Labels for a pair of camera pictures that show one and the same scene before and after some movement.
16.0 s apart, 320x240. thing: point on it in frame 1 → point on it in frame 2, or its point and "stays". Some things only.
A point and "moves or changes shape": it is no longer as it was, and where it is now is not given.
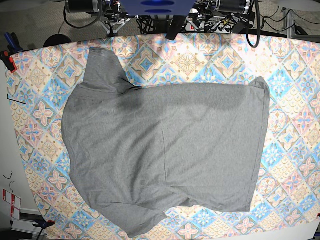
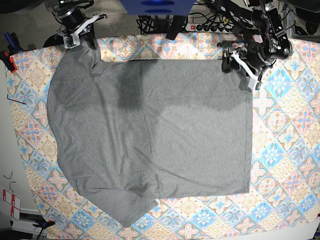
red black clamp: (9, 61) stays
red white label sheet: (15, 202) stays
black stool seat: (55, 39) stays
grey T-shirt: (134, 151) moves or changes shape
